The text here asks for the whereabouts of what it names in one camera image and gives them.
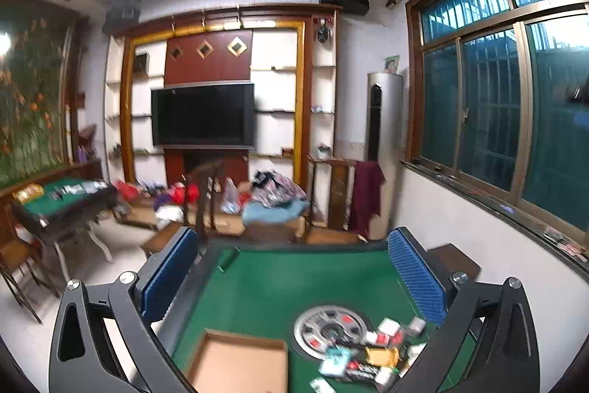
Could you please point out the wooden framed window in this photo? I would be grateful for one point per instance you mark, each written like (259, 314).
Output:
(487, 98)

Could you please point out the brown wooden chair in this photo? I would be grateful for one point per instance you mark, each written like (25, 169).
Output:
(23, 273)

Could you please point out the black television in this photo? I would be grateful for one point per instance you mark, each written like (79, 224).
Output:
(202, 114)

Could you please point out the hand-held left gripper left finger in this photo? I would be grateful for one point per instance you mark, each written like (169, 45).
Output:
(168, 278)

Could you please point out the carved wooden chair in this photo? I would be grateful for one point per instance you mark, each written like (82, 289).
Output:
(340, 190)

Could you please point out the cardboard box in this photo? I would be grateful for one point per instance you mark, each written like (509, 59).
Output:
(239, 365)

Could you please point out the small green mahjong table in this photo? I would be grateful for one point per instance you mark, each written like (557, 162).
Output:
(55, 199)

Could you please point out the floral wall mural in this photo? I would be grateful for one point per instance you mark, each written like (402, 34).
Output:
(27, 98)

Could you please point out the red plastic bag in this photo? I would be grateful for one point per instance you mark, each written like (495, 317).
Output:
(184, 193)
(126, 189)

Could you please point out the bright wall lamp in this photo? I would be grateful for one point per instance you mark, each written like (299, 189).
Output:
(3, 44)

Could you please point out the low wooden table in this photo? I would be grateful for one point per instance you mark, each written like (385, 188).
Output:
(161, 239)

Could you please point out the maroon cloth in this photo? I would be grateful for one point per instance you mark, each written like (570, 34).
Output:
(366, 190)

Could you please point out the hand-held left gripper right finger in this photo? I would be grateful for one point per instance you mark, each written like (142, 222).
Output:
(416, 278)

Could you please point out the silver standing air conditioner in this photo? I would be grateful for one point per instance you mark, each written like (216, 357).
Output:
(389, 121)

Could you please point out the dark wooden chair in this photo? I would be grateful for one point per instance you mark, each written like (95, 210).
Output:
(202, 190)

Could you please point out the gold foil packet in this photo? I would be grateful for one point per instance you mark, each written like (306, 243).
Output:
(381, 357)

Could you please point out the round table control panel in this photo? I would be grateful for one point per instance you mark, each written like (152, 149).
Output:
(322, 328)

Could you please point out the floral cloth pile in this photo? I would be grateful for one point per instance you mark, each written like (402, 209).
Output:
(276, 188)

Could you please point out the light wooden drawer box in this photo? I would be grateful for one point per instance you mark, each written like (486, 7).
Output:
(133, 215)

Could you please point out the silver box red label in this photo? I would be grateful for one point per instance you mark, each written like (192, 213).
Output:
(366, 372)

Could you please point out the black marker pen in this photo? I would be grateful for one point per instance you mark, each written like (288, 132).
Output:
(224, 264)

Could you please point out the pink white small box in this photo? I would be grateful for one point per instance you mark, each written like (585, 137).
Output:
(378, 337)

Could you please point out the clear plastic bag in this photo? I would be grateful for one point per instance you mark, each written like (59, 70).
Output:
(230, 195)

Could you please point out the white plastic bottle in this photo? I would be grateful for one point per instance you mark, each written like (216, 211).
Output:
(414, 354)

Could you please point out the blue cloth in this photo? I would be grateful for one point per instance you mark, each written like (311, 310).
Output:
(274, 212)

